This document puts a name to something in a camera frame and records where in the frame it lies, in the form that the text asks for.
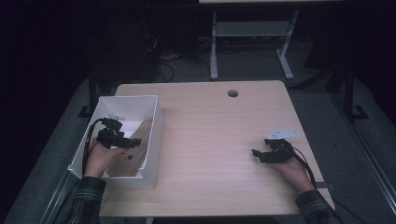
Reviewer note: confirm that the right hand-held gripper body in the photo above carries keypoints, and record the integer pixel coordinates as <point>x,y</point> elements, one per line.
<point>280,151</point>

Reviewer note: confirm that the black metal stand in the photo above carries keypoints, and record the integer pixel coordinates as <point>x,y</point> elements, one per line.
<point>350,93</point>
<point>92,93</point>

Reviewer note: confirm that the white metal table frame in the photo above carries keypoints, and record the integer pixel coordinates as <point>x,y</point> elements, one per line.
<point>250,28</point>

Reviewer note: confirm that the white box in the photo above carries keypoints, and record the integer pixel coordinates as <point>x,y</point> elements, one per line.
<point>154,137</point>

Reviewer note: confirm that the person's right hand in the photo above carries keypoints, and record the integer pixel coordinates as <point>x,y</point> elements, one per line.
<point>295,174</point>

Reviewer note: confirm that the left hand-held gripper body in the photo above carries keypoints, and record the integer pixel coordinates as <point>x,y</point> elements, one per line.
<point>109,133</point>

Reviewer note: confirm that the person's left hand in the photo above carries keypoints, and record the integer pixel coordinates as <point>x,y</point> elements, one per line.
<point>101,160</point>

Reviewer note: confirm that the aluminium floor rail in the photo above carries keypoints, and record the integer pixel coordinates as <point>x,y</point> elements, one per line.
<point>373,161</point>
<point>57,199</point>

